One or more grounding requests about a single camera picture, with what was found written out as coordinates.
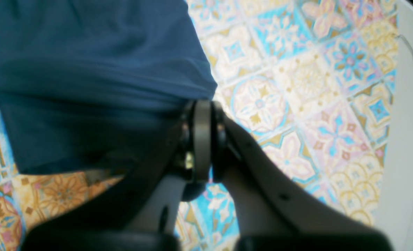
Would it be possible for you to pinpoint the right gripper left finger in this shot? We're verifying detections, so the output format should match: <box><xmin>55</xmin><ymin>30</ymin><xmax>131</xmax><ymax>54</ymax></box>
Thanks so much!
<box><xmin>21</xmin><ymin>100</ymin><xmax>212</xmax><ymax>251</ymax></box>

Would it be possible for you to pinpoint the colourful patterned tablecloth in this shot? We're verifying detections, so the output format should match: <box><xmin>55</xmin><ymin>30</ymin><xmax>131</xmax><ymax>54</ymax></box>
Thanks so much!
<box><xmin>0</xmin><ymin>0</ymin><xmax>383</xmax><ymax>251</ymax></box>

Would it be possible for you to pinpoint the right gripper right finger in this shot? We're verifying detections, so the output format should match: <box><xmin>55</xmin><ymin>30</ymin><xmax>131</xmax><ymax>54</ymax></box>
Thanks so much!
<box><xmin>211</xmin><ymin>102</ymin><xmax>392</xmax><ymax>251</ymax></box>

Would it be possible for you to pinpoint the dark navy t-shirt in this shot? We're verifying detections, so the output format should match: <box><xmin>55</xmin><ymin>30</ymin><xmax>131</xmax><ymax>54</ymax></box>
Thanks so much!
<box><xmin>0</xmin><ymin>0</ymin><xmax>217</xmax><ymax>175</ymax></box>

